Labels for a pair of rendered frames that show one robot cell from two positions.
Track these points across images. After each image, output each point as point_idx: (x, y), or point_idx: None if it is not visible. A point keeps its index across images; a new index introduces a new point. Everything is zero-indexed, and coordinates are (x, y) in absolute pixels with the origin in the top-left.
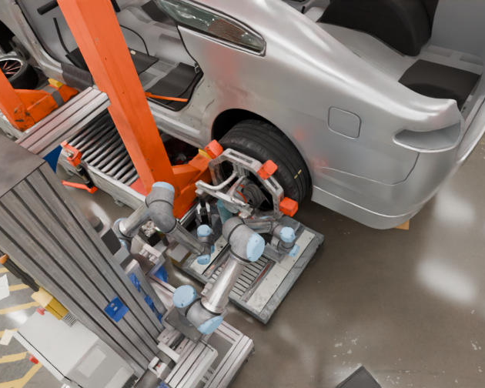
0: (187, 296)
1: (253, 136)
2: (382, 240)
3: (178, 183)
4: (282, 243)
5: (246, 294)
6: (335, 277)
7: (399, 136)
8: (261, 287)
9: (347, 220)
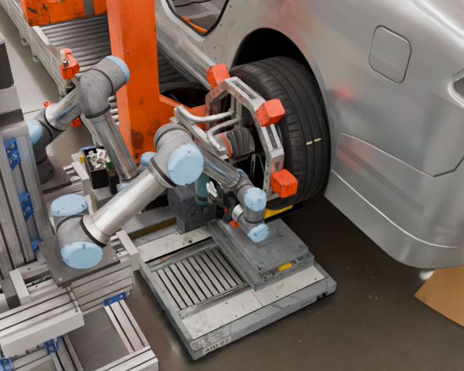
0: (71, 205)
1: (273, 70)
2: (421, 327)
3: (161, 118)
4: (244, 211)
5: (188, 309)
6: (326, 345)
7: (461, 90)
8: (213, 310)
9: (382, 282)
